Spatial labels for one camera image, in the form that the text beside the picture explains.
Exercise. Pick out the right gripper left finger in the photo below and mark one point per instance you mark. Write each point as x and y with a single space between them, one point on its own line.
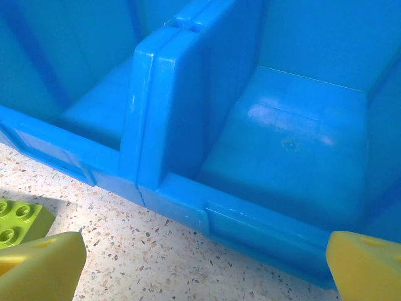
37 269

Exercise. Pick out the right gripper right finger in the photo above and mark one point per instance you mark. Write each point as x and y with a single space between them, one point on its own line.
366 269

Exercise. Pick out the green lego brick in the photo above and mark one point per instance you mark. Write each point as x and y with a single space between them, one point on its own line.
18 216

